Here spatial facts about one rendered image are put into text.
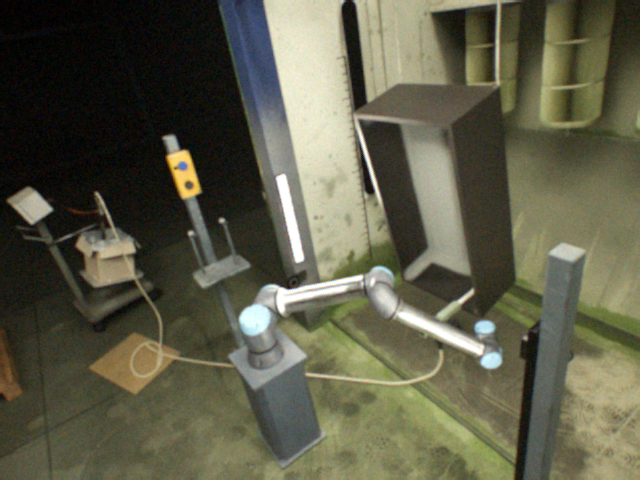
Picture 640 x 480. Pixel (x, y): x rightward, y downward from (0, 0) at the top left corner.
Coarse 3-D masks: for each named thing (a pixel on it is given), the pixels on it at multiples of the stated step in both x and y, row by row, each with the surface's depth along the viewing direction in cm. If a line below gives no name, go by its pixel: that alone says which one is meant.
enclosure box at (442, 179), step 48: (384, 96) 216; (432, 96) 196; (480, 96) 179; (384, 144) 232; (432, 144) 233; (480, 144) 184; (384, 192) 244; (432, 192) 258; (480, 192) 196; (432, 240) 287; (480, 240) 209; (432, 288) 265; (480, 288) 224
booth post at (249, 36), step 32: (224, 0) 218; (256, 0) 218; (256, 32) 224; (256, 64) 229; (256, 96) 235; (256, 128) 249; (288, 128) 253; (288, 160) 260; (288, 256) 290; (320, 320) 320
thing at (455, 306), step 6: (468, 294) 240; (462, 300) 237; (450, 306) 233; (456, 306) 233; (444, 312) 230; (450, 312) 230; (456, 312) 234; (438, 318) 227; (444, 318) 228; (426, 336) 222; (438, 342) 233; (438, 348) 236
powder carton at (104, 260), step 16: (80, 240) 366; (96, 240) 347; (112, 240) 354; (128, 240) 361; (96, 256) 350; (112, 256) 352; (128, 256) 366; (96, 272) 357; (112, 272) 359; (128, 272) 370
